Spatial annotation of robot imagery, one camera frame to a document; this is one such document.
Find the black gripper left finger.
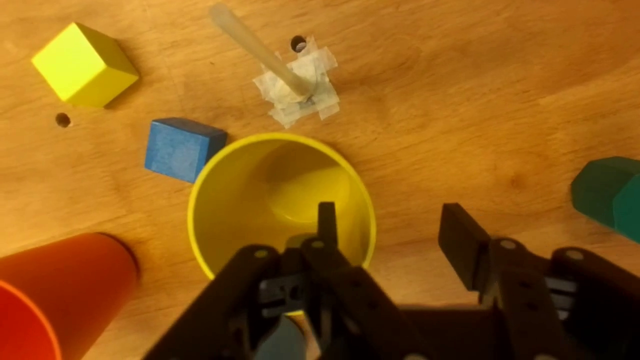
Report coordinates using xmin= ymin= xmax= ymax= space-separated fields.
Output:
xmin=144 ymin=202 xmax=400 ymax=360

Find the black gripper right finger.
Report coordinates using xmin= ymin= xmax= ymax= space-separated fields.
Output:
xmin=438 ymin=204 xmax=640 ymax=360

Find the yellow plastic cup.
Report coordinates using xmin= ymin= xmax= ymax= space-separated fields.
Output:
xmin=188 ymin=131 xmax=376 ymax=277

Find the orange plastic cup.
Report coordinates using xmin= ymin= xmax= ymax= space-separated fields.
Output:
xmin=0 ymin=231 xmax=141 ymax=360

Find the green wooden cylinder block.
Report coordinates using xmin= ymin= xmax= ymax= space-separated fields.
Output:
xmin=571 ymin=156 xmax=640 ymax=244

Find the blue wooden block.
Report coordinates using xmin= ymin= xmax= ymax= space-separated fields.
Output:
xmin=144 ymin=118 xmax=229 ymax=181

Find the yellow wooden cube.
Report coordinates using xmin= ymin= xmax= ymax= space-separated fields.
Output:
xmin=32 ymin=21 xmax=141 ymax=107

